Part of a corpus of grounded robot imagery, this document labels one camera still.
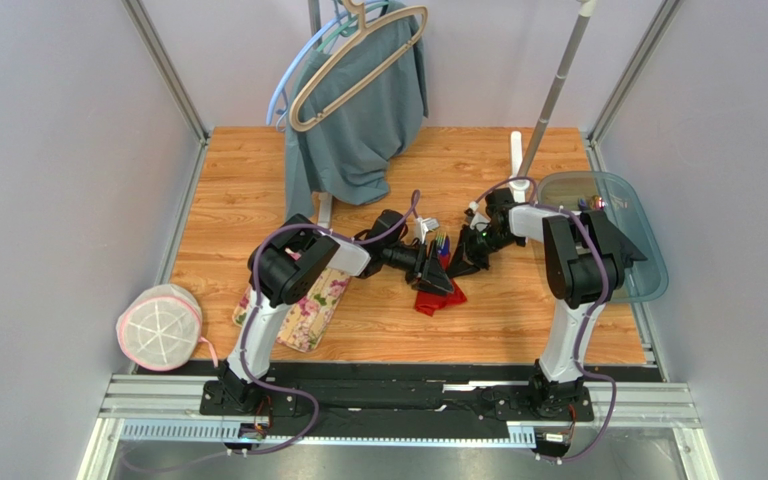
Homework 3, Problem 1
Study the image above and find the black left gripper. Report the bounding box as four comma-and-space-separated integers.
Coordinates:
382, 240, 453, 297

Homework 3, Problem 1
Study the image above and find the red paper napkin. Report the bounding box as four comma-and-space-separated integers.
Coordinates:
414, 283, 468, 317

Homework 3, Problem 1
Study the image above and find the iridescent rainbow fork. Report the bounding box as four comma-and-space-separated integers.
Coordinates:
432, 232, 449, 257

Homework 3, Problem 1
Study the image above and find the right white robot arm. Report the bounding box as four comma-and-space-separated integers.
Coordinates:
447, 188, 642, 384

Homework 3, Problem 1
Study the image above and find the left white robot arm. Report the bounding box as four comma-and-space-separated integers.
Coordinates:
227, 209, 455, 384

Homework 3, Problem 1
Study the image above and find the white garment rack stand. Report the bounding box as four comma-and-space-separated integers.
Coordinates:
506, 0, 598, 203

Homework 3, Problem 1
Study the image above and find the floral melamine tray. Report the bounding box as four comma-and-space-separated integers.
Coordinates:
232, 266, 352, 354

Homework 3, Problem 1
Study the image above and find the small iridescent object in tray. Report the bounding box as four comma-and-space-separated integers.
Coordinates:
586, 195, 608, 211

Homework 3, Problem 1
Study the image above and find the transparent grey plastic tray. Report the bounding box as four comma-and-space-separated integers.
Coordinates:
537, 171, 669, 303

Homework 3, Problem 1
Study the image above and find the grey-green hanging shirt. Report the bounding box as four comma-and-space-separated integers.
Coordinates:
284, 16, 429, 217

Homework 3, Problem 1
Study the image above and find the beige clothes hanger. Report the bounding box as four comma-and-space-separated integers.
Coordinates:
288, 0, 429, 133

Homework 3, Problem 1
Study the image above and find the green clothes hanger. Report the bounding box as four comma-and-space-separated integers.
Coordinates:
315, 1, 390, 53

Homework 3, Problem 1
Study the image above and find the light blue clothes hanger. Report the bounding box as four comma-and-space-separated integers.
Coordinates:
266, 1, 389, 132

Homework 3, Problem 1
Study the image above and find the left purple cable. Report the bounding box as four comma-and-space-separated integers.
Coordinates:
237, 189, 422, 457

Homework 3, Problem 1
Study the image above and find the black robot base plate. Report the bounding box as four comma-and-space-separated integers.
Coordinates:
199, 362, 595, 439

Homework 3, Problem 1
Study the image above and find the aluminium frame rail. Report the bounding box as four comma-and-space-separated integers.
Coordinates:
79, 375, 718, 479

